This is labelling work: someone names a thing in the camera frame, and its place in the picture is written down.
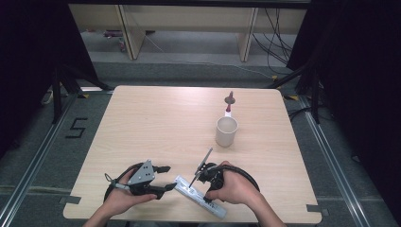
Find hand-held gripper black cable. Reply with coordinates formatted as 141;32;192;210
217;164;261;193
103;162;145;203

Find dark curtain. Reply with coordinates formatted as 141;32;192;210
286;0;401;218
0;0;99;160

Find small red items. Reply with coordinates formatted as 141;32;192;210
103;29;128;53

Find pink toothbrush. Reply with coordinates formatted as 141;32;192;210
224;91;236;114

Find beige wooden shelf unit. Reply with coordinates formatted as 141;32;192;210
68;3;308;62

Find black floor cable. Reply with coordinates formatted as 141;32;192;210
287;106;314;123

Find white cup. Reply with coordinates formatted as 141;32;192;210
215;108;239;148

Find person's left hand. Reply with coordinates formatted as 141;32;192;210
101;171;158;217

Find right hand-held gripper black cable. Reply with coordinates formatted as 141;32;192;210
217;164;261;193

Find black metal stand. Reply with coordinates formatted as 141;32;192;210
51;61;113;125
267;61;322;125

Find grey tape strip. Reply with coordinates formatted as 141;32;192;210
59;195;82;205
305;203;329;217

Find bundle of black cables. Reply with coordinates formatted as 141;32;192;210
251;8;295;76

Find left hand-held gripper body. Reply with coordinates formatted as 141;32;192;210
127;159;158;197

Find aluminium floor rail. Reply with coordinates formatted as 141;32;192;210
296;94;373;227
0;93;79;227

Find white toothpaste tube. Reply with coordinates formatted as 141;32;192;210
173;175;228;220

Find person's right hand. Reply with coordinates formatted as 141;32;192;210
205;160;263;205

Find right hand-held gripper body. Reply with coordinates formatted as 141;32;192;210
194;147;225;190

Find left hand-held gripper black cable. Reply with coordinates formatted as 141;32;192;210
103;162;145;203

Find white floor object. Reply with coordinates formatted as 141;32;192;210
41;88;69;106

